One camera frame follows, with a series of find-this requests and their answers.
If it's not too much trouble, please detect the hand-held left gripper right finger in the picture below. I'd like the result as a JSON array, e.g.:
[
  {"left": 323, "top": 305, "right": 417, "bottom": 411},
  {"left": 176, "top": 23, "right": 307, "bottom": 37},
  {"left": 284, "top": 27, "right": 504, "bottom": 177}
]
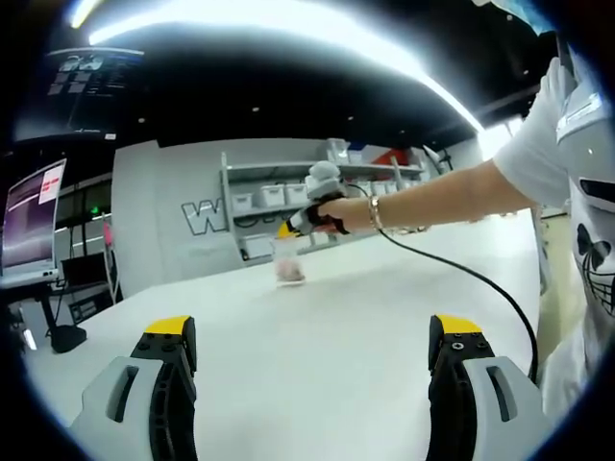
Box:
[{"left": 427, "top": 313, "right": 554, "bottom": 461}]

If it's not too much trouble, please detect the black screen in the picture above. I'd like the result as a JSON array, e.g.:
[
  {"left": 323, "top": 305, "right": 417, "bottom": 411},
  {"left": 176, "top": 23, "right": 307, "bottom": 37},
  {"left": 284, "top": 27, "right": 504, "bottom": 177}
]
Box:
[{"left": 59, "top": 255, "right": 114, "bottom": 290}]

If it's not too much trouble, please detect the long ceiling light strip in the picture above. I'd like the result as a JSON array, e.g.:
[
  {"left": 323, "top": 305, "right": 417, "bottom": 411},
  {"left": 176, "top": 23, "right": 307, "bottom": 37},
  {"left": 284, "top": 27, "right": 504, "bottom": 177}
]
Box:
[{"left": 70, "top": 0, "right": 484, "bottom": 129}]

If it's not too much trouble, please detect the clear resealable bag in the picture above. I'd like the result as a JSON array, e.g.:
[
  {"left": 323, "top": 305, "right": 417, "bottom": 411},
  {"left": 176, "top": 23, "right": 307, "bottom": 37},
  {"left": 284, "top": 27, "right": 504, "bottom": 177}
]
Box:
[{"left": 268, "top": 234, "right": 309, "bottom": 290}]

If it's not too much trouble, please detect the grey shelving unit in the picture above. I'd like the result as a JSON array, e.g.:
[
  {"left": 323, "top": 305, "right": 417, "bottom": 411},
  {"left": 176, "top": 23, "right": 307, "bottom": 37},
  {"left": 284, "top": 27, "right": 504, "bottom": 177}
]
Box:
[{"left": 219, "top": 137, "right": 430, "bottom": 266}]

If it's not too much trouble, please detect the gold bracelet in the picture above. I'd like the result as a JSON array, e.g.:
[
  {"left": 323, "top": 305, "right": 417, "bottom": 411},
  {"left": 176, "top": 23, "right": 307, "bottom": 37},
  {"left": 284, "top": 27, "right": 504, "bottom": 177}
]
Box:
[{"left": 366, "top": 194, "right": 386, "bottom": 232}]

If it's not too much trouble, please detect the black monitor stand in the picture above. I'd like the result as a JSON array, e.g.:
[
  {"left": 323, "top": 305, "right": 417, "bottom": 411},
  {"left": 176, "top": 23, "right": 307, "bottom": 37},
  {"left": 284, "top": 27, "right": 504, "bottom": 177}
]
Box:
[{"left": 37, "top": 286, "right": 89, "bottom": 355}]

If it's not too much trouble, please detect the monitor with pink screen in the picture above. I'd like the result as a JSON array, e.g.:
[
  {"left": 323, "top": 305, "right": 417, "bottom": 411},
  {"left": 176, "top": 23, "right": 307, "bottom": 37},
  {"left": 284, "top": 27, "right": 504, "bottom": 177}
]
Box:
[{"left": 0, "top": 157, "right": 69, "bottom": 290}]

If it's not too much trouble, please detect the red white panel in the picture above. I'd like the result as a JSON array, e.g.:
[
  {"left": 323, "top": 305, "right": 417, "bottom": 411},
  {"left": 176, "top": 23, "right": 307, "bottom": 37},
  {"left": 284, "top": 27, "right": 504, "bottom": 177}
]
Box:
[{"left": 373, "top": 147, "right": 410, "bottom": 168}]

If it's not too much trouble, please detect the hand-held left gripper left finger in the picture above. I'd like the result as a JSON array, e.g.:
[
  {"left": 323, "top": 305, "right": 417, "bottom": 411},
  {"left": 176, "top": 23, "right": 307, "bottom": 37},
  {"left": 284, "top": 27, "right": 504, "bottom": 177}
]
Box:
[{"left": 80, "top": 314, "right": 199, "bottom": 461}]

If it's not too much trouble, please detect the pink cloth on white stand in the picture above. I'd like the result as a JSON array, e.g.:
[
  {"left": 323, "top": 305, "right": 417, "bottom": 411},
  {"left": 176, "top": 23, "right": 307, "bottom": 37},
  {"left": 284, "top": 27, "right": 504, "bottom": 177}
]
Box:
[{"left": 102, "top": 215, "right": 122, "bottom": 304}]

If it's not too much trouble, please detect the group of white storage bins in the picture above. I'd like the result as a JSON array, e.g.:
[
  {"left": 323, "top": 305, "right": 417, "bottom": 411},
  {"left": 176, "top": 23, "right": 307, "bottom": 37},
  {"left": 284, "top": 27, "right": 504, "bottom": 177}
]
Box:
[{"left": 231, "top": 180, "right": 419, "bottom": 260}]

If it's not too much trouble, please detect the grey chest-worn device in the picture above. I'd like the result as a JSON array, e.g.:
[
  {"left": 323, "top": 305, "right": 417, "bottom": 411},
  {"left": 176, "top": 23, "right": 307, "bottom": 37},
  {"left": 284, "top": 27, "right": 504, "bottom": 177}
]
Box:
[{"left": 554, "top": 45, "right": 615, "bottom": 204}]

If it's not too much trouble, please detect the hanging dark display panel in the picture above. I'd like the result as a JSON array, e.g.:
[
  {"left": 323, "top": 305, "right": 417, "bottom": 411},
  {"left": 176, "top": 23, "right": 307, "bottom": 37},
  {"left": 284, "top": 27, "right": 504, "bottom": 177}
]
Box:
[{"left": 12, "top": 46, "right": 146, "bottom": 144}]

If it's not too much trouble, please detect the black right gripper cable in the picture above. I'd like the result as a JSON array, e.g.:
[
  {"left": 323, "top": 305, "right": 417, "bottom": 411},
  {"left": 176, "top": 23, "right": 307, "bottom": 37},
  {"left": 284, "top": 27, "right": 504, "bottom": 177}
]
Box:
[{"left": 345, "top": 183, "right": 541, "bottom": 383}]

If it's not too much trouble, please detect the person's right hand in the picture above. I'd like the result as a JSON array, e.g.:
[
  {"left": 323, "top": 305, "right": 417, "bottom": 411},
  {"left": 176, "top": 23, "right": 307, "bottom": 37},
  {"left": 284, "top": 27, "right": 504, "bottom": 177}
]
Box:
[{"left": 306, "top": 195, "right": 373, "bottom": 237}]

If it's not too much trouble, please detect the person in white t-shirt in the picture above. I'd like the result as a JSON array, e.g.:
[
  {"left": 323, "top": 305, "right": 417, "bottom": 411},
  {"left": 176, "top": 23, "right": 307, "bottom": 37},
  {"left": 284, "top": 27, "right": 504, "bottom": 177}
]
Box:
[{"left": 493, "top": 56, "right": 615, "bottom": 420}]

